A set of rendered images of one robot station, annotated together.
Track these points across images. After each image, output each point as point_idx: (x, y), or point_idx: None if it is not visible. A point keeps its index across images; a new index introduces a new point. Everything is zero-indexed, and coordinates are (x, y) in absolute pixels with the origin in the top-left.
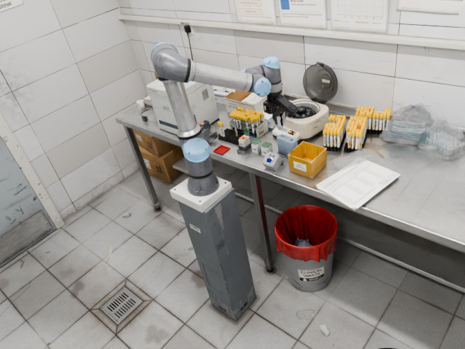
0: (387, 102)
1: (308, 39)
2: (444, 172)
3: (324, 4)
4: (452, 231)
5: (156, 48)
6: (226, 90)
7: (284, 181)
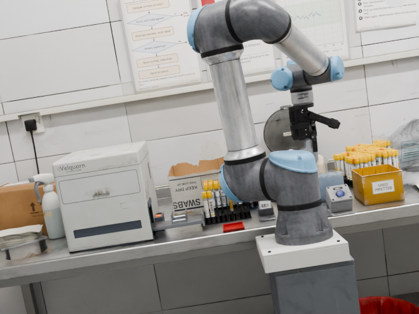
0: (365, 139)
1: (252, 89)
2: None
3: None
4: None
5: (209, 5)
6: None
7: (376, 213)
